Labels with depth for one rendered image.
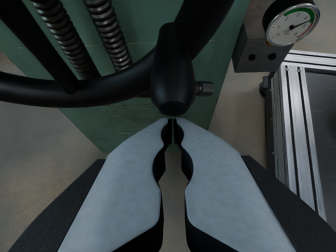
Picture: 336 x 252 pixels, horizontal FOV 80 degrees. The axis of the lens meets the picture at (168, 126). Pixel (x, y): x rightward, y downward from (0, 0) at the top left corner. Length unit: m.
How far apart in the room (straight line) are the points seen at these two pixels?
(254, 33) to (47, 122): 0.99
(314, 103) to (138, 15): 0.72
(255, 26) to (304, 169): 0.49
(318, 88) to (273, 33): 0.64
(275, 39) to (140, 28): 0.21
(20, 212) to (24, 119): 0.44
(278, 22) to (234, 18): 0.08
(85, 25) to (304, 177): 0.68
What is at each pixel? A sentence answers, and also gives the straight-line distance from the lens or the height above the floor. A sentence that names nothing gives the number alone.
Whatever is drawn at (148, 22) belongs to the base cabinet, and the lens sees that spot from 0.37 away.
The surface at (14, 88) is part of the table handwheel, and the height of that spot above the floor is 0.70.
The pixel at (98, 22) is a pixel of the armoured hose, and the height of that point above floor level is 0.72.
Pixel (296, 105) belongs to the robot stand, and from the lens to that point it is 0.84.
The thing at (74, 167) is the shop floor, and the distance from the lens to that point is 0.98.
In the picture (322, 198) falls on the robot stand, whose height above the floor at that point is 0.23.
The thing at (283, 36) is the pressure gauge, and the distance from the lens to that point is 0.35.
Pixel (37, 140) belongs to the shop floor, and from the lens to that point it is 1.12.
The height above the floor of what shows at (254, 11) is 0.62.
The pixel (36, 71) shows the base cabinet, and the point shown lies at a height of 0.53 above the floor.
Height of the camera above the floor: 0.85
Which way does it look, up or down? 63 degrees down
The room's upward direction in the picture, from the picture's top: 5 degrees counter-clockwise
